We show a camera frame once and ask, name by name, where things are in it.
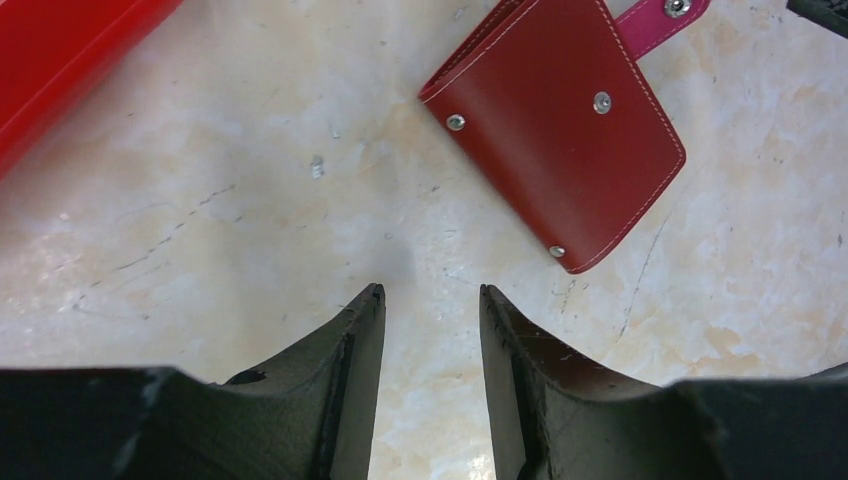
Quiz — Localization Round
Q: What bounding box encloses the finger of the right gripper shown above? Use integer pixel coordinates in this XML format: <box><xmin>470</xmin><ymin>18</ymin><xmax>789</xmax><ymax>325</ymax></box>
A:
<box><xmin>786</xmin><ymin>0</ymin><xmax>848</xmax><ymax>38</ymax></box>

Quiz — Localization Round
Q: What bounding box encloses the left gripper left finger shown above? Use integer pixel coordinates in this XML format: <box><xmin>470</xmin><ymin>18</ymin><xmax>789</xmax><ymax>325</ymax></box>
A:
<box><xmin>1</xmin><ymin>284</ymin><xmax>386</xmax><ymax>479</ymax></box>

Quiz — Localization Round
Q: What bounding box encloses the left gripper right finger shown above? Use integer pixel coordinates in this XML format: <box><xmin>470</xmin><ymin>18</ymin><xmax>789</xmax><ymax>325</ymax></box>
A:
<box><xmin>479</xmin><ymin>285</ymin><xmax>847</xmax><ymax>479</ymax></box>

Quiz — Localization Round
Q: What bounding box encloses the red plastic bin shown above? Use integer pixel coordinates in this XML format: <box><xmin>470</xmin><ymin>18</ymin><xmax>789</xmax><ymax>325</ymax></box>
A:
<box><xmin>1</xmin><ymin>0</ymin><xmax>180</xmax><ymax>173</ymax></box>

